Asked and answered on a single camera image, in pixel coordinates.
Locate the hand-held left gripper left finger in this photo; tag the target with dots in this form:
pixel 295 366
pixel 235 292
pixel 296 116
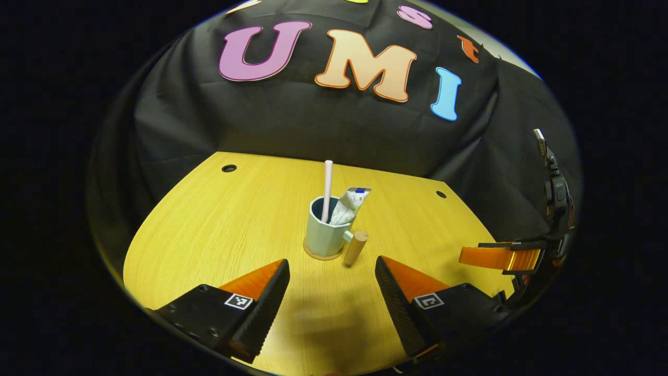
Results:
pixel 271 303

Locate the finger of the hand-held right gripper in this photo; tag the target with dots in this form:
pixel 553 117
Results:
pixel 485 257

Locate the pink toothbrush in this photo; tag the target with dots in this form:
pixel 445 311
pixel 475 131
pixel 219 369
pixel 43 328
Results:
pixel 327 188

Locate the white toothpaste tube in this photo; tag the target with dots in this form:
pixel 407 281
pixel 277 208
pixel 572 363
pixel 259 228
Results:
pixel 347 206

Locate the round wooden coaster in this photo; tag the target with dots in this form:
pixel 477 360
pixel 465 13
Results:
pixel 326 257

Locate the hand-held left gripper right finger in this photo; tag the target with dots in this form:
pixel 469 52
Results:
pixel 396 308

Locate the yellow wooden desktop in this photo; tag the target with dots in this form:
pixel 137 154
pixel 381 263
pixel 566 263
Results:
pixel 235 219

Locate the black backdrop cloth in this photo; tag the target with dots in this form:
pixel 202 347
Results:
pixel 313 125

